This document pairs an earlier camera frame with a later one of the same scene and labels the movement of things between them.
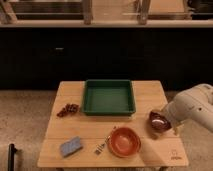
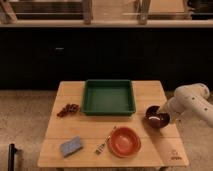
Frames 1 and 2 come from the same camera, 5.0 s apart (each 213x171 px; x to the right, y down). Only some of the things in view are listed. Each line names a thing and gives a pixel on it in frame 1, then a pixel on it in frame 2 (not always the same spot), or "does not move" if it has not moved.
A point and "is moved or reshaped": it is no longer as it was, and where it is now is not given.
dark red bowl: [159, 121] is moved or reshaped
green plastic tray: [108, 98] does not move
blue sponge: [70, 146] does not move
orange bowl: [124, 142] does not move
